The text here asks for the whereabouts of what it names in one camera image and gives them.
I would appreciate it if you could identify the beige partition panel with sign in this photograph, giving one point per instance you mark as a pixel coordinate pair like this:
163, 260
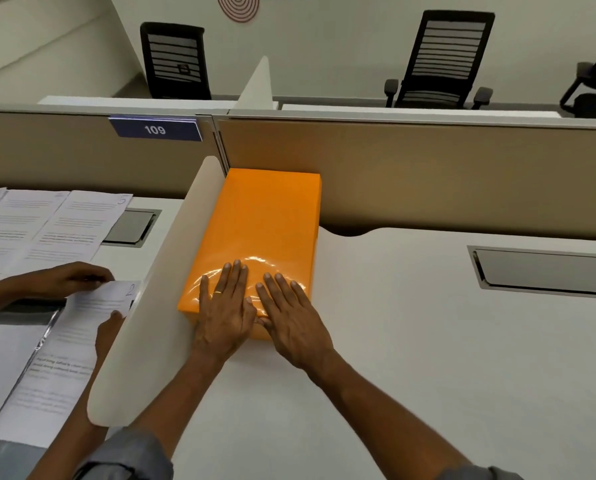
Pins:
53, 159

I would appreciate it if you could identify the large white desk divider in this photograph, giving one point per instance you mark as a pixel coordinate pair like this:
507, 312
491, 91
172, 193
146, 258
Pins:
173, 274

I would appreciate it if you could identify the grey shirt sleeve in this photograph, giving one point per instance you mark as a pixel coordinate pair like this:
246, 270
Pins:
128, 457
477, 473

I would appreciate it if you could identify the grey right shirt sleeve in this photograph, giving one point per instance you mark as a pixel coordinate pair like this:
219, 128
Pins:
477, 473

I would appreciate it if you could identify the orange box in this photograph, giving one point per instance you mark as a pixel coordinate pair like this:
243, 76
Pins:
263, 219

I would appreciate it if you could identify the person's right thumb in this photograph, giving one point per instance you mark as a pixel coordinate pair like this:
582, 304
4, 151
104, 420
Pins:
263, 322

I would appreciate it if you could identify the person's left forearm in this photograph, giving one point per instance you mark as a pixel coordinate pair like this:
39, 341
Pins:
178, 394

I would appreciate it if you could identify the person's right little finger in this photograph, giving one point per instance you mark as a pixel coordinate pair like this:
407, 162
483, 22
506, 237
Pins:
300, 297

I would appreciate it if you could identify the grey left shirt sleeve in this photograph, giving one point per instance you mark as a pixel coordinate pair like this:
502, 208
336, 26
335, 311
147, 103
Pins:
128, 457

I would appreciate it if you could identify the another person's forearm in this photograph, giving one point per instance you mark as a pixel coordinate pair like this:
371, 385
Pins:
0, 297
73, 424

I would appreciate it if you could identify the person's right middle finger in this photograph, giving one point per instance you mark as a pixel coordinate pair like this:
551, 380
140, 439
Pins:
275, 292

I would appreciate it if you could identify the person's left thumb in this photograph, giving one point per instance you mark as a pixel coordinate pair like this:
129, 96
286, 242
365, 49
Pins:
251, 309

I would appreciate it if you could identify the person's left middle finger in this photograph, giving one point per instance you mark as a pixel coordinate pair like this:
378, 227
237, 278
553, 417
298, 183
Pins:
234, 279

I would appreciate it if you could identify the person's right forearm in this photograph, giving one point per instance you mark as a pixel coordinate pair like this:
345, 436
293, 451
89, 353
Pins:
383, 419

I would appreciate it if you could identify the black mesh chair without armrests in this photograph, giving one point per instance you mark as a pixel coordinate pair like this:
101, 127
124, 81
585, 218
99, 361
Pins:
175, 59

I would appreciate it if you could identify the wide beige partition panel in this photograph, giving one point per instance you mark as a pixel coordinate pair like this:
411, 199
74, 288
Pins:
427, 174

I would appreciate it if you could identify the clear plastic folder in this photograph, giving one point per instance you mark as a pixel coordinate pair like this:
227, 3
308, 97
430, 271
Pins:
8, 459

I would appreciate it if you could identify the person's left little finger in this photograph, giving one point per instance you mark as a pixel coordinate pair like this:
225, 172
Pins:
205, 292

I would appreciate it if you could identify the blue number sign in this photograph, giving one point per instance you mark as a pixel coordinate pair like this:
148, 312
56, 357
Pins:
155, 129

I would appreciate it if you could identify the person's right hand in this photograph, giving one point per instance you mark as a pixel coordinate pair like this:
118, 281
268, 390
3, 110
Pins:
298, 334

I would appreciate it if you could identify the black office chair side view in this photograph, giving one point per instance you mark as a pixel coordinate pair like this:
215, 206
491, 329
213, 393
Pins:
595, 89

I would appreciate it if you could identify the person's left hand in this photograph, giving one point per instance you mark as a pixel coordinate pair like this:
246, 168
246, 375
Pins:
223, 324

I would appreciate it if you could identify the black mesh chair with armrests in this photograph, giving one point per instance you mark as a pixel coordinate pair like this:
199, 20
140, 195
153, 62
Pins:
442, 59

